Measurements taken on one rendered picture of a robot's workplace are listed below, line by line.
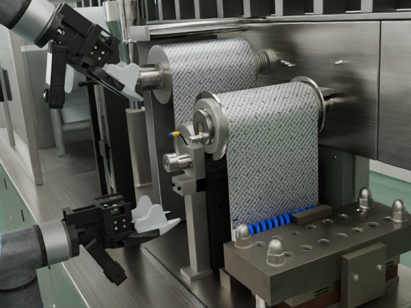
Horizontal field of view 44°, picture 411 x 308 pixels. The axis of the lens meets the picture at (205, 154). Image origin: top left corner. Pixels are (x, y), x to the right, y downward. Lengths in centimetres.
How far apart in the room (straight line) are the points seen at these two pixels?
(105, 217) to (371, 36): 65
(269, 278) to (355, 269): 19
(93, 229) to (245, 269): 29
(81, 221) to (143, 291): 30
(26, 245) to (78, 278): 38
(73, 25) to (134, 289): 58
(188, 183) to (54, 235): 32
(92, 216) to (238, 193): 32
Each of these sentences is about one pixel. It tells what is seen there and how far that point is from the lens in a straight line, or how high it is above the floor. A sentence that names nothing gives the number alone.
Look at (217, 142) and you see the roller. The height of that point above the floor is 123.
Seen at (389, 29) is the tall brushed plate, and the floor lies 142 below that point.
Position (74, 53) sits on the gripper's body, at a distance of 92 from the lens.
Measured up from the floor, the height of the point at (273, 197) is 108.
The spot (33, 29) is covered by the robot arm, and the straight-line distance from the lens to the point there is 90.
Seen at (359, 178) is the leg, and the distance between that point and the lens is 148.
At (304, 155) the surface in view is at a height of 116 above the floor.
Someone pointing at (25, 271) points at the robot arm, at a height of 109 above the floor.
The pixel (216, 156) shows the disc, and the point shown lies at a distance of 106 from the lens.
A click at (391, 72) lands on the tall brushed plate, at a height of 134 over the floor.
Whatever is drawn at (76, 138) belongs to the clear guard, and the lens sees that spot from 199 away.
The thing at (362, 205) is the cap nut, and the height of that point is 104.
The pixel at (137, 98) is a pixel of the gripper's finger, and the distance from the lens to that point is 95.
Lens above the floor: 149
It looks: 16 degrees down
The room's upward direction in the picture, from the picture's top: 4 degrees counter-clockwise
